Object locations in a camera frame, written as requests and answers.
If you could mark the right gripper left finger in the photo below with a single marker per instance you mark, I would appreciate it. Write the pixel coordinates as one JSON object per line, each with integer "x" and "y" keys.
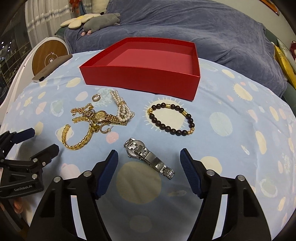
{"x": 53, "y": 219}

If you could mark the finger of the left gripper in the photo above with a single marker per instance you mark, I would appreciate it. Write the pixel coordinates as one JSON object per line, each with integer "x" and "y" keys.
{"x": 39, "y": 160}
{"x": 9, "y": 139}

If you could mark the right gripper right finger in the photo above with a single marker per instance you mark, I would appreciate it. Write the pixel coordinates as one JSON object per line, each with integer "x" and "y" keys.
{"x": 244, "y": 218}

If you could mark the gold chain bangle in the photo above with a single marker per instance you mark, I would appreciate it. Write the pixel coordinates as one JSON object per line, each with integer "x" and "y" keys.
{"x": 77, "y": 136}

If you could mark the gold wristwatch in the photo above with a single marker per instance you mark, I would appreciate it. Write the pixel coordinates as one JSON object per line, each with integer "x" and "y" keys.
{"x": 103, "y": 117}

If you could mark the gold hoop earring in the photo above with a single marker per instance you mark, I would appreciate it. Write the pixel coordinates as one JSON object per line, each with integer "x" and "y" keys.
{"x": 105, "y": 128}
{"x": 96, "y": 97}

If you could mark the silver wristwatch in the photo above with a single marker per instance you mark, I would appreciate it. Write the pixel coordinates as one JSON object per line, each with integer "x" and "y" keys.
{"x": 136, "y": 149}

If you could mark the red jewelry box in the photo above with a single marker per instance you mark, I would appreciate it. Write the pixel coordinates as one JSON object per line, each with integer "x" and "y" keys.
{"x": 155, "y": 65}

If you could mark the person left hand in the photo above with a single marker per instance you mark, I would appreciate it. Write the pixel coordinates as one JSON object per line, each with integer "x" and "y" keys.
{"x": 18, "y": 205}

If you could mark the brown felt pouch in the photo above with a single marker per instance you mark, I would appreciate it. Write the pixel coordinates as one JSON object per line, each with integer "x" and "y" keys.
{"x": 51, "y": 67}

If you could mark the white round wooden device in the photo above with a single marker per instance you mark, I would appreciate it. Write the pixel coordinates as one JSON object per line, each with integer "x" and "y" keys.
{"x": 38, "y": 58}

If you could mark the blue planet print cloth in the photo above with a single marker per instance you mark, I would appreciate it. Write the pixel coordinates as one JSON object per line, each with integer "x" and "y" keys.
{"x": 234, "y": 126}

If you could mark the white sheer curtain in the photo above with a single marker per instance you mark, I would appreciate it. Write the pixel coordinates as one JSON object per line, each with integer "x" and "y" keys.
{"x": 43, "y": 18}

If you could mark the green sofa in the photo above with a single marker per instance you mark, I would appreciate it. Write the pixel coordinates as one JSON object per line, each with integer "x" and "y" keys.
{"x": 289, "y": 94}

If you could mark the cream flower cushion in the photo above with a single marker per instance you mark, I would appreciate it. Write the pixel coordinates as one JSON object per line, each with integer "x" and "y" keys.
{"x": 75, "y": 23}

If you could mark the grey plush toy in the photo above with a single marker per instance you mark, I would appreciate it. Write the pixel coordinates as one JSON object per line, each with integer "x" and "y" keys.
{"x": 99, "y": 22}

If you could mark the yellow satin pillow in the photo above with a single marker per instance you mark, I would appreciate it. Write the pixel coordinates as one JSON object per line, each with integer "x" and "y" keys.
{"x": 286, "y": 67}

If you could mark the grey patterned pillow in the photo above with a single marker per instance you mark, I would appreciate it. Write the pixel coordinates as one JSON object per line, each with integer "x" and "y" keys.
{"x": 286, "y": 52}

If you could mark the red monkey plush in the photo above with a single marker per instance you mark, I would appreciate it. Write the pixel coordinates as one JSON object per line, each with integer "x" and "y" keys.
{"x": 293, "y": 49}

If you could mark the blue-grey sofa blanket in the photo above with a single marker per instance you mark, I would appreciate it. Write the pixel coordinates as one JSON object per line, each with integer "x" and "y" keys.
{"x": 221, "y": 34}

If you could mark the orange wall picture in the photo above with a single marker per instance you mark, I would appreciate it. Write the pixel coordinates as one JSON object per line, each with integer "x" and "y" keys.
{"x": 272, "y": 6}

